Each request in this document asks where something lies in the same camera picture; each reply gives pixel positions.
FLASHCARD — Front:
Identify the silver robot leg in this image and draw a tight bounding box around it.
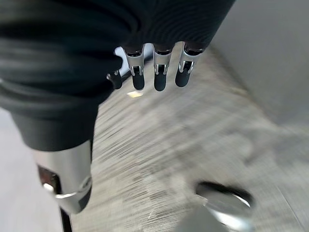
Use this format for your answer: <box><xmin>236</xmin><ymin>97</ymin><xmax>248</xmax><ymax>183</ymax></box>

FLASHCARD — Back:
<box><xmin>173</xmin><ymin>192</ymin><xmax>254</xmax><ymax>232</ymax></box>

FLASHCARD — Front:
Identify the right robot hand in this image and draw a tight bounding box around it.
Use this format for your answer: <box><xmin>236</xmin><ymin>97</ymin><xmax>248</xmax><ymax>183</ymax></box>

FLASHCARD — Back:
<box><xmin>0</xmin><ymin>0</ymin><xmax>237</xmax><ymax>215</ymax></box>

